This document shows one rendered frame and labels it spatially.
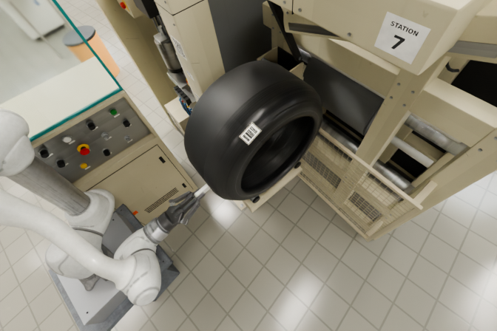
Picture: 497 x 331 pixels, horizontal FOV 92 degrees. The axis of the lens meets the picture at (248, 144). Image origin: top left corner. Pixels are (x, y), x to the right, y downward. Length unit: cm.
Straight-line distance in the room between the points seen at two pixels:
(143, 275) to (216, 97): 62
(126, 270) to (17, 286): 202
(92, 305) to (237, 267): 99
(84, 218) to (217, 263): 110
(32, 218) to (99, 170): 69
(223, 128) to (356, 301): 165
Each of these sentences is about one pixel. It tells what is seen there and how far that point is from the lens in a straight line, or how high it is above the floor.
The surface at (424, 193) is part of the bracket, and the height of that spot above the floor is 98.
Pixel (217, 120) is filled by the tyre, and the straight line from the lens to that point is 80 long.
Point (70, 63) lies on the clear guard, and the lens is 122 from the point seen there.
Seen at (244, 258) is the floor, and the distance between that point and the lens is 207.
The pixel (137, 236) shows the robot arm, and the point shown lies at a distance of 107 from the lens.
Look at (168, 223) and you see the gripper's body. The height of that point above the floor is 112.
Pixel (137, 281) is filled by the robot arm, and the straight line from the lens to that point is 94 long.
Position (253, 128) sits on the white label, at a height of 144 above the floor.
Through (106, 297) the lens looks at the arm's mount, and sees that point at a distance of 150.
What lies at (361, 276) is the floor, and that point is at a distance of 212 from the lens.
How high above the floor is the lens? 204
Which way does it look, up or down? 57 degrees down
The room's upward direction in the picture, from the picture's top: 12 degrees counter-clockwise
